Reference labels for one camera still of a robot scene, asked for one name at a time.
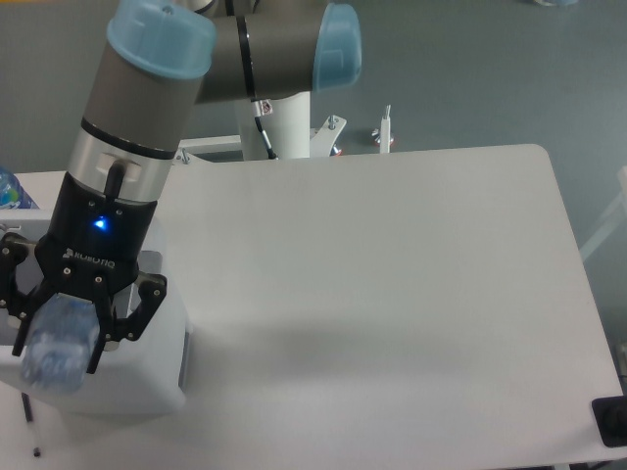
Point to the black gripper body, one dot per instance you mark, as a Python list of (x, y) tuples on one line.
[(92, 236)]

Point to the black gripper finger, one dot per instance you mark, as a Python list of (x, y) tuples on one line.
[(16, 249), (152, 289)]

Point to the clear plastic water bottle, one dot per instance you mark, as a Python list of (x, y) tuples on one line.
[(60, 343)]

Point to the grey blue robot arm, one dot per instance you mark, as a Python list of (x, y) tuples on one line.
[(161, 58)]

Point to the white trash can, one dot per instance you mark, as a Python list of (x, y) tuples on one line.
[(145, 376)]

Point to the black pen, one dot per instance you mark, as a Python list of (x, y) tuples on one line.
[(29, 419)]

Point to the blue labelled bottle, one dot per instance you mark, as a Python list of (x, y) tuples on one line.
[(13, 195)]

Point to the black device at edge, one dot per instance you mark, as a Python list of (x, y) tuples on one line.
[(610, 415)]

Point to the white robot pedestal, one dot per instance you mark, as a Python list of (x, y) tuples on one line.
[(275, 129)]

